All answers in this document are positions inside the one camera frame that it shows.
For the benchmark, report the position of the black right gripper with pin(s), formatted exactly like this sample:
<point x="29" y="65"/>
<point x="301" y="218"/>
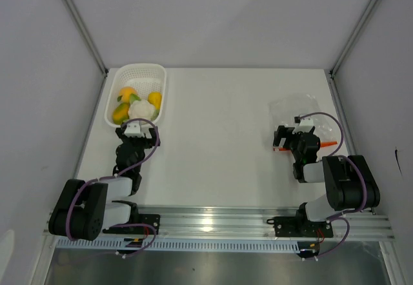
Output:
<point x="283" y="131"/>

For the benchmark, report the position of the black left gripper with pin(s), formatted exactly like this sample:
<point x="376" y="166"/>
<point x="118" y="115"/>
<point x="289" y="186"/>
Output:
<point x="148" y="142"/>

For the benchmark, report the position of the clear zip bag orange zipper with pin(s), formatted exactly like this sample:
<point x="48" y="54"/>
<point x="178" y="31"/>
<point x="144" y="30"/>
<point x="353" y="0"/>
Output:
<point x="284" y="109"/>

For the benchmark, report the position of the white cauliflower with green leaves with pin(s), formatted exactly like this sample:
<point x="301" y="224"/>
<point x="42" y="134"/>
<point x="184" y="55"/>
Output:
<point x="141" y="108"/>

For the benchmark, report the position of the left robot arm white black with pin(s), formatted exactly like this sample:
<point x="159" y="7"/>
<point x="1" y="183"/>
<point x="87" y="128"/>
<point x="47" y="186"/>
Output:
<point x="85" y="209"/>

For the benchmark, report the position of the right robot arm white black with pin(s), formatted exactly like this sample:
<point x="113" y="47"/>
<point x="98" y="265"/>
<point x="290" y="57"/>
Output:
<point x="348" y="181"/>

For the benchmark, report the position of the green orange mango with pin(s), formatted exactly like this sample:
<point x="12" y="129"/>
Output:
<point x="120" y="114"/>

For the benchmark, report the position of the orange fruit with leaf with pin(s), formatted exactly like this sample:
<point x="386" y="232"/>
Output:
<point x="125" y="93"/>

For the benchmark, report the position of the yellow orange round fruit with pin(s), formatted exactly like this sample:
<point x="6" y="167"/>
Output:
<point x="155" y="98"/>

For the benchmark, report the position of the white perforated plastic basket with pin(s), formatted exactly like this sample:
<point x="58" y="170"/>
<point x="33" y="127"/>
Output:
<point x="144" y="78"/>

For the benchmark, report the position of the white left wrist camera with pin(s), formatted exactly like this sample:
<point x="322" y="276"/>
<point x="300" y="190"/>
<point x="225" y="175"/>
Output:
<point x="133" y="129"/>

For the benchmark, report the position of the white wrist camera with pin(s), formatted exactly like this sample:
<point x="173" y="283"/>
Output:
<point x="133" y="129"/>
<point x="303" y="124"/>

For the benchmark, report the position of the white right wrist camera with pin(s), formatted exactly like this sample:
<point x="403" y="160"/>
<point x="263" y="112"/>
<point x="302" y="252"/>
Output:
<point x="303" y="124"/>

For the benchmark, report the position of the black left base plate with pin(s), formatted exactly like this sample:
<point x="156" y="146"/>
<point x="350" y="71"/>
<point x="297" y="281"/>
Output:
<point x="138" y="224"/>

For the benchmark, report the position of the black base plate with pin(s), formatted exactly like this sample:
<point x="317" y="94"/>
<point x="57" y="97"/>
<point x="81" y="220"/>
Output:
<point x="289" y="227"/>
<point x="138" y="224"/>

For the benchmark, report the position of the aluminium mounting rail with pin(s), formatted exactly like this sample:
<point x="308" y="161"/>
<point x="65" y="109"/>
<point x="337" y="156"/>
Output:
<point x="251" y="223"/>

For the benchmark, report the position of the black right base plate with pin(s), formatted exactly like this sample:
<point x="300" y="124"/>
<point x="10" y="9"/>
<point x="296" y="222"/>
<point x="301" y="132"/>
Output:
<point x="289" y="227"/>

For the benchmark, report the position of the white slotted cable duct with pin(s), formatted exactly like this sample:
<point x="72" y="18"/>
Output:
<point x="169" y="244"/>

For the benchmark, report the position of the right aluminium frame post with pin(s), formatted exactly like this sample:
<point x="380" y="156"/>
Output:
<point x="353" y="37"/>

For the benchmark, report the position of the aluminium frame post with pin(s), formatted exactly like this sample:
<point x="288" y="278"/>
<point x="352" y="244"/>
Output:
<point x="353" y="37"/>
<point x="85" y="35"/>

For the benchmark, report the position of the left aluminium frame post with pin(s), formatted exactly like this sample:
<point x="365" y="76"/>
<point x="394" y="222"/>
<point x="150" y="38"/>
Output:
<point x="85" y="35"/>

